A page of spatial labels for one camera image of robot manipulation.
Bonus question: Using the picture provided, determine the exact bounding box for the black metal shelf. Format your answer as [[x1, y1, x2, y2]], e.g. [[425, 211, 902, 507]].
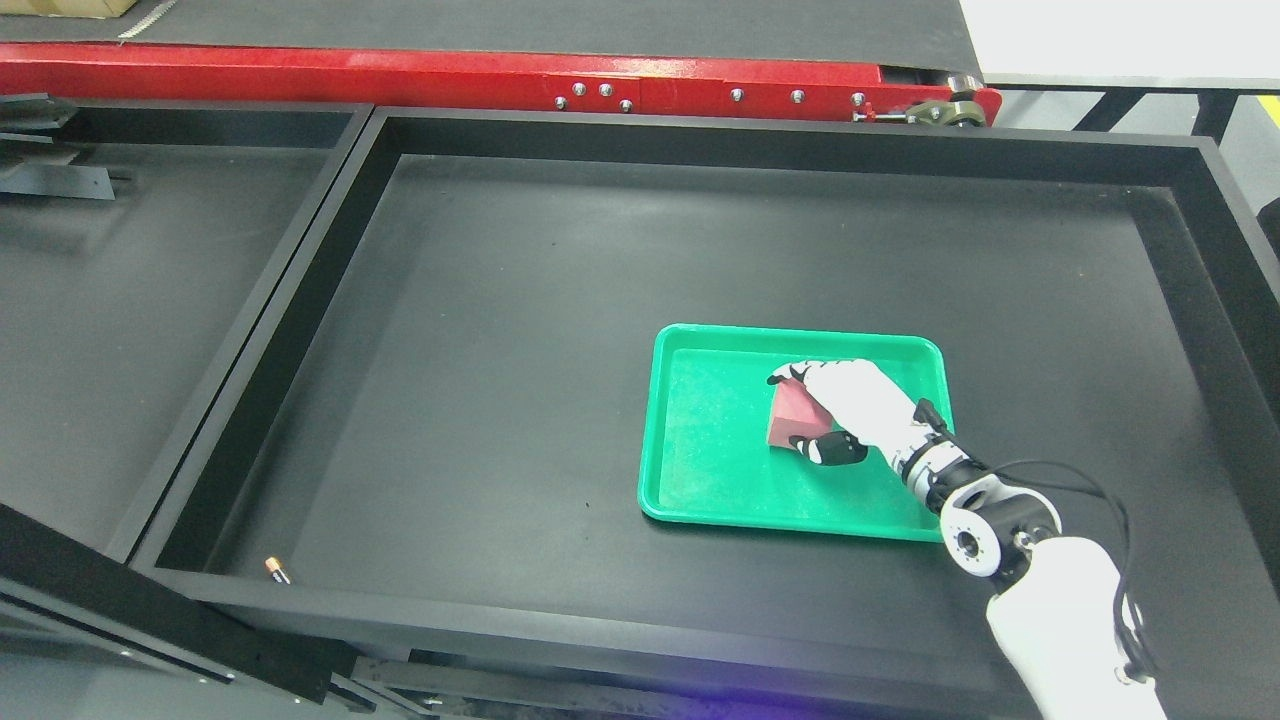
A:
[[3, 99, 372, 711], [132, 108, 1277, 719]]

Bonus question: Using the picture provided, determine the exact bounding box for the black metal shelf left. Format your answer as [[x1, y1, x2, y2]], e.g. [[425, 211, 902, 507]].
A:
[[3, 99, 372, 711]]

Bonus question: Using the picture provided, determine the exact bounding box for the black metal shelf right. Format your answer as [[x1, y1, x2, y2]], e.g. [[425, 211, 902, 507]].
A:
[[132, 108, 1277, 719]]

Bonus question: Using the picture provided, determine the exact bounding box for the red conveyor frame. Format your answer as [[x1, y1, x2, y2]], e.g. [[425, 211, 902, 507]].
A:
[[1, 42, 1004, 123]]

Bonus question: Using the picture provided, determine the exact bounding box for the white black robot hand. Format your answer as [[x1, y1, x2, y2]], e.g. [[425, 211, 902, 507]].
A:
[[767, 359, 940, 466]]

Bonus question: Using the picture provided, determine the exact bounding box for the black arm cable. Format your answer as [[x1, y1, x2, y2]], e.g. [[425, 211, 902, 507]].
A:
[[913, 398, 1161, 691]]

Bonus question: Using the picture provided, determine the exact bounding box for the pink foam block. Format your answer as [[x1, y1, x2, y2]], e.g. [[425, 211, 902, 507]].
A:
[[765, 379, 835, 448]]

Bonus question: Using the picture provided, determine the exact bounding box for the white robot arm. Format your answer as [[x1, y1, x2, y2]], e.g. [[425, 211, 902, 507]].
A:
[[884, 423, 1167, 719]]

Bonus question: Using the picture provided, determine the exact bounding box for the green plastic tray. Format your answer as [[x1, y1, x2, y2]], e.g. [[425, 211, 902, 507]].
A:
[[637, 323, 952, 543]]

